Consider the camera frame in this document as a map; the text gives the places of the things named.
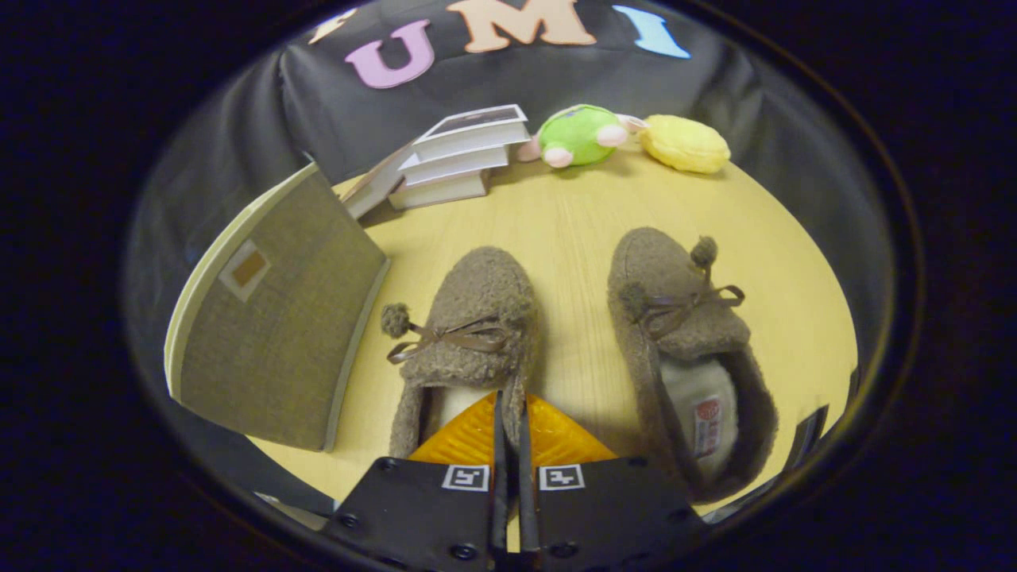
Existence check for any green plush toy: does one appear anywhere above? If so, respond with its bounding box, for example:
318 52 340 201
518 104 648 169

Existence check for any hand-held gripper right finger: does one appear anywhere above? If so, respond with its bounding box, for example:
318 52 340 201
516 393 708 572

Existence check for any brown fuzzy shoe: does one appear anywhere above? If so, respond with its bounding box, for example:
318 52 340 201
380 245 541 460
607 227 779 504

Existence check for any black backdrop cloth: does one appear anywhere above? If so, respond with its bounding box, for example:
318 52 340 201
123 0 895 509

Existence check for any white book with portrait cover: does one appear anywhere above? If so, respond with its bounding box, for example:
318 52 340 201
411 104 532 164

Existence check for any yellow plush toy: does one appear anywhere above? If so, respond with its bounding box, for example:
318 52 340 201
638 114 732 175

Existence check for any thin brown cover book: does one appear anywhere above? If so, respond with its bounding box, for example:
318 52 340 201
340 143 416 220

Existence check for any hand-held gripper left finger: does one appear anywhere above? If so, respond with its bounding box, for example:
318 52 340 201
322 389 509 572

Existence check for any brown fabric storage box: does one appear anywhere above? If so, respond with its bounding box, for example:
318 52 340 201
164 161 392 453

